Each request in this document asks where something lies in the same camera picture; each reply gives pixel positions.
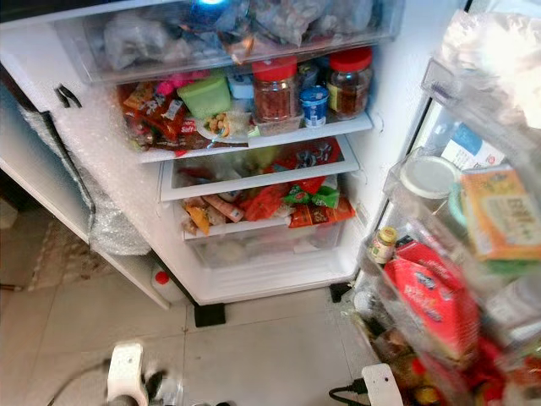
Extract pink plastic item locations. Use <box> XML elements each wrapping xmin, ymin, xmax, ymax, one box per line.
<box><xmin>156</xmin><ymin>72</ymin><xmax>205</xmax><ymax>96</ymax></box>

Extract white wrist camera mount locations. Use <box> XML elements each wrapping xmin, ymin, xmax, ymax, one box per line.
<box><xmin>108</xmin><ymin>341</ymin><xmax>149</xmax><ymax>406</ymax></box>
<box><xmin>362</xmin><ymin>364</ymin><xmax>405</xmax><ymax>406</ymax></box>

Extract white framed fridge tray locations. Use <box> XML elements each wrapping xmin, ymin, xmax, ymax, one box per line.
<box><xmin>159</xmin><ymin>135</ymin><xmax>361</xmax><ymax>203</ymax></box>

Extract white lid jar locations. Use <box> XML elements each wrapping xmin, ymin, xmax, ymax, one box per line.
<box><xmin>399</xmin><ymin>155</ymin><xmax>462</xmax><ymax>200</ymax></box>

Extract red lid jar dark contents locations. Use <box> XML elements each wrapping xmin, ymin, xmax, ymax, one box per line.
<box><xmin>327</xmin><ymin>47</ymin><xmax>375</xmax><ymax>119</ymax></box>

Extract small bottle gold lid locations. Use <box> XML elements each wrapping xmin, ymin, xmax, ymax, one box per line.
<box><xmin>368</xmin><ymin>226</ymin><xmax>399</xmax><ymax>266</ymax></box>

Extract green red packet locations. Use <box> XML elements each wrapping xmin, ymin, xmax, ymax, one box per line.
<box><xmin>283</xmin><ymin>184</ymin><xmax>342</xmax><ymax>210</ymax></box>

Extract orange red snack packet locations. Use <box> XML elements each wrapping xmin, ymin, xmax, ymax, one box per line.
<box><xmin>120</xmin><ymin>80</ymin><xmax>188</xmax><ymax>150</ymax></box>

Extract grey bubble wrap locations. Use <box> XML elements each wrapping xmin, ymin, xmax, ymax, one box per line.
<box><xmin>21</xmin><ymin>106</ymin><xmax>150</xmax><ymax>257</ymax></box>

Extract white bottle red cap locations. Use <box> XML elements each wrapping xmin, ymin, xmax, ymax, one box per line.
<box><xmin>150</xmin><ymin>264</ymin><xmax>186</xmax><ymax>305</ymax></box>

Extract empty clear fridge drawer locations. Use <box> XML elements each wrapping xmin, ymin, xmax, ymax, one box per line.
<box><xmin>190</xmin><ymin>222</ymin><xmax>344</xmax><ymax>271</ymax></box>

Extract pack of sausages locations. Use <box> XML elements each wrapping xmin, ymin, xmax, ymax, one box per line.
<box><xmin>203</xmin><ymin>195</ymin><xmax>245</xmax><ymax>223</ymax></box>

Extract clear drawer with packets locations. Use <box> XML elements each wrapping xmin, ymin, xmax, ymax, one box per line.
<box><xmin>182</xmin><ymin>182</ymin><xmax>357</xmax><ymax>243</ymax></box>

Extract red packet black print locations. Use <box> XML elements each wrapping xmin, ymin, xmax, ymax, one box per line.
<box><xmin>275</xmin><ymin>140</ymin><xmax>344</xmax><ymax>171</ymax></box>

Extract white trimmed glass shelf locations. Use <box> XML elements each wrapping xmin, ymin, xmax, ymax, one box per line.
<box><xmin>135</xmin><ymin>114</ymin><xmax>375</xmax><ymax>165</ymax></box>

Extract green plastic container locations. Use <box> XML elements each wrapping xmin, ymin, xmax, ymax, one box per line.
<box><xmin>178</xmin><ymin>74</ymin><xmax>232</xmax><ymax>120</ymax></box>

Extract blue white yogurt cup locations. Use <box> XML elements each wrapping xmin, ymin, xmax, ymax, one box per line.
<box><xmin>300</xmin><ymin>86</ymin><xmax>331</xmax><ymax>129</ymax></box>

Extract patterned floor mat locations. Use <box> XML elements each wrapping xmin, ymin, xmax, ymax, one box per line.
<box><xmin>42</xmin><ymin>220</ymin><xmax>111</xmax><ymax>294</ymax></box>

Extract orange cardboard box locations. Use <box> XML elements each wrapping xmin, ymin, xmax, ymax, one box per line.
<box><xmin>461</xmin><ymin>165</ymin><xmax>541</xmax><ymax>262</ymax></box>

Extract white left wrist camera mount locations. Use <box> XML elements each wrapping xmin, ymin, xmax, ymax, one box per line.
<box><xmin>108</xmin><ymin>341</ymin><xmax>149</xmax><ymax>406</ymax></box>

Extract clear plastic bag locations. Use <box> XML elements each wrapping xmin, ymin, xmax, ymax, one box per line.
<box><xmin>440</xmin><ymin>10</ymin><xmax>541</xmax><ymax>128</ymax></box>

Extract blue white carton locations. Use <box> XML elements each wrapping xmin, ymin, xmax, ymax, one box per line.
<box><xmin>440</xmin><ymin>123</ymin><xmax>509</xmax><ymax>171</ymax></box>

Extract white bowl with food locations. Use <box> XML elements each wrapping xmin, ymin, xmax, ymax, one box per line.
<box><xmin>197</xmin><ymin>112</ymin><xmax>251</xmax><ymax>144</ymax></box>

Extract large red food bag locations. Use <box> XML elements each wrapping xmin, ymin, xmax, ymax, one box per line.
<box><xmin>382</xmin><ymin>241</ymin><xmax>482</xmax><ymax>367</ymax></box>

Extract fridge door with shelves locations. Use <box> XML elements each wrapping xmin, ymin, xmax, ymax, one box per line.
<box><xmin>351</xmin><ymin>0</ymin><xmax>541</xmax><ymax>406</ymax></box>

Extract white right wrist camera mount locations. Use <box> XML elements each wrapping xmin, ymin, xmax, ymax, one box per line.
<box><xmin>362</xmin><ymin>364</ymin><xmax>405</xmax><ymax>406</ymax></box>

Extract clear fridge drawer with bags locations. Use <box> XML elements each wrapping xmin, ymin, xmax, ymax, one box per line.
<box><xmin>55</xmin><ymin>0</ymin><xmax>406</xmax><ymax>86</ymax></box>

